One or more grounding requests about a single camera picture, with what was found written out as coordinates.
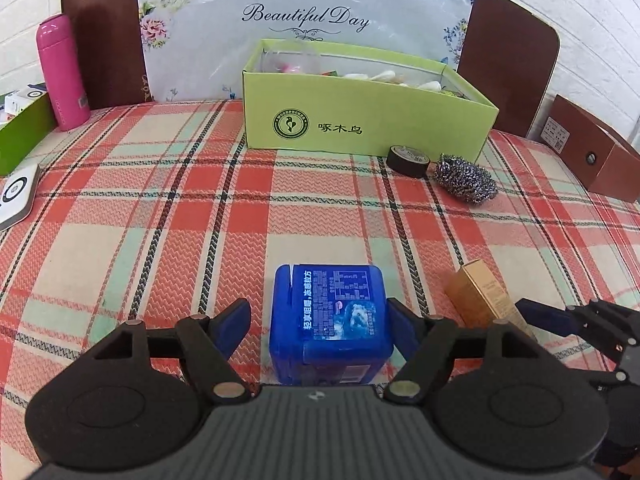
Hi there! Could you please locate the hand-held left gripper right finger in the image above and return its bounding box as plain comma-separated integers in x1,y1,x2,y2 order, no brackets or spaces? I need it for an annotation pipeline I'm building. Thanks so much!
382,298,548,406

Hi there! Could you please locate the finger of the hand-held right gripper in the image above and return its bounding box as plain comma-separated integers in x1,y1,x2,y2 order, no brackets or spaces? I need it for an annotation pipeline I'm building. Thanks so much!
515,297,640,361

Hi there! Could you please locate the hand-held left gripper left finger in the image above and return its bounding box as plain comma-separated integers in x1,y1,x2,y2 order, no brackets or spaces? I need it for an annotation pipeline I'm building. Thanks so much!
92,298,253,406

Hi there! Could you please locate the gold small box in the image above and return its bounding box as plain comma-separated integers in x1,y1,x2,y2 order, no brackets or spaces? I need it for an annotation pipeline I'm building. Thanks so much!
445,259,536,341

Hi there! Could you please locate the blue plastic box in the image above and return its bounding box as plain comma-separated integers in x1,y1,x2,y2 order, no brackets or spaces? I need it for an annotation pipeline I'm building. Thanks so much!
269,262,393,387

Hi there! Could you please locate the light green cardboard box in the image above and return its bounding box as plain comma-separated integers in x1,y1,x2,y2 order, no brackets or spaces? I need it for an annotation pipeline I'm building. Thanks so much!
242,39,501,166

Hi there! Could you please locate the brown cardboard box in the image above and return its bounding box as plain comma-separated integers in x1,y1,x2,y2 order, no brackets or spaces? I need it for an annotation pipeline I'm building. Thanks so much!
539,94,640,204

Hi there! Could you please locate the steel wool scrubber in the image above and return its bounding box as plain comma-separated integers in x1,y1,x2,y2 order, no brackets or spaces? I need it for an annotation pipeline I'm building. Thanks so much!
433,154,499,204

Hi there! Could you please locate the black tape roll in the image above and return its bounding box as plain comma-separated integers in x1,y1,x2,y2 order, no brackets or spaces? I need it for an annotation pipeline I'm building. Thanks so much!
386,144,432,178

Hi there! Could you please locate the plaid blanket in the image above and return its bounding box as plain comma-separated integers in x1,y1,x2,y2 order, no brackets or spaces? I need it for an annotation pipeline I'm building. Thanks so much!
0,97,640,466

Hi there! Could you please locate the white flat device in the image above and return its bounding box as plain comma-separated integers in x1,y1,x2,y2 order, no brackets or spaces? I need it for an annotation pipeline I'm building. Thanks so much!
0,162,42,232

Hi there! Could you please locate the clear plastic wrapper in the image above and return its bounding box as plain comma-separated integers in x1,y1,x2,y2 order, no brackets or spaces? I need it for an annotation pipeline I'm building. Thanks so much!
262,42,322,75

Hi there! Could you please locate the dark green open box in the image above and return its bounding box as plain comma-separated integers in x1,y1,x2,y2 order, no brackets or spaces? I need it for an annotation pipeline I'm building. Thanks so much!
0,82,57,177

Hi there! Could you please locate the floral Beautiful Day board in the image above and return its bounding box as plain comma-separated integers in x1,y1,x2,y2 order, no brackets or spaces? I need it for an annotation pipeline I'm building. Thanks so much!
137,0,476,103

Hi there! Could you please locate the pink bottle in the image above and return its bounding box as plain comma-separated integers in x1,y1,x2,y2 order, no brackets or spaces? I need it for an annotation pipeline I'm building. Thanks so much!
36,14,92,132

